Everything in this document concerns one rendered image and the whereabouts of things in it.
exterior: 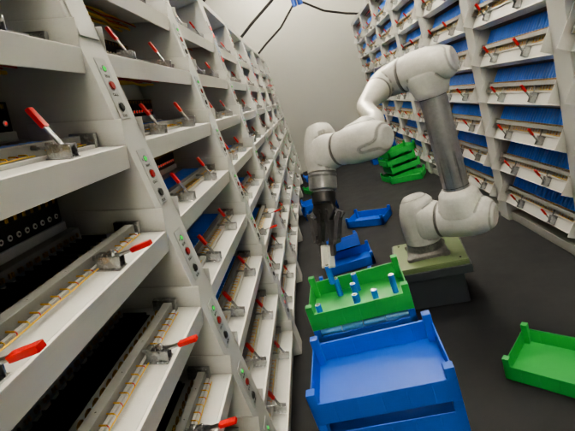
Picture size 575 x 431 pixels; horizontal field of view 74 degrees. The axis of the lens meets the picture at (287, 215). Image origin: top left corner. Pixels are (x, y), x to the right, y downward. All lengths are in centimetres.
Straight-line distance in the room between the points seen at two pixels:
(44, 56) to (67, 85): 13
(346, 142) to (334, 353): 57
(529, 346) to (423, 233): 55
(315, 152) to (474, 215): 74
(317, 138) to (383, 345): 61
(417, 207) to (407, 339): 80
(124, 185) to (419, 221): 123
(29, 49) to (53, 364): 45
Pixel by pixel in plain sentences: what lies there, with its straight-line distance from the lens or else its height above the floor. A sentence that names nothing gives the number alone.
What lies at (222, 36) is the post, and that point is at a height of 160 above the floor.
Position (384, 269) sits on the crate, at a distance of 130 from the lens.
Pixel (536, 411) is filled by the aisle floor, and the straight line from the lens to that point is 142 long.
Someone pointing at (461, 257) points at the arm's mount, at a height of 22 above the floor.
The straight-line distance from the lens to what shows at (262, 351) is 134.
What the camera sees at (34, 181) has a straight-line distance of 59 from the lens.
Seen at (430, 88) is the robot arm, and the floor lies 92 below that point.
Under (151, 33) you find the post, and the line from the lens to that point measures 155.
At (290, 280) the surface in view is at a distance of 216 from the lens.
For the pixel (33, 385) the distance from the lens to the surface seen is 52.
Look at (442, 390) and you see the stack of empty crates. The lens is 87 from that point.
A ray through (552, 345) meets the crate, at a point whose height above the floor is 0.
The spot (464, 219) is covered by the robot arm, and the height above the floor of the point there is 40.
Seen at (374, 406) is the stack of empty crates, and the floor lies 42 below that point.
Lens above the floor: 104
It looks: 16 degrees down
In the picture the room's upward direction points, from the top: 20 degrees counter-clockwise
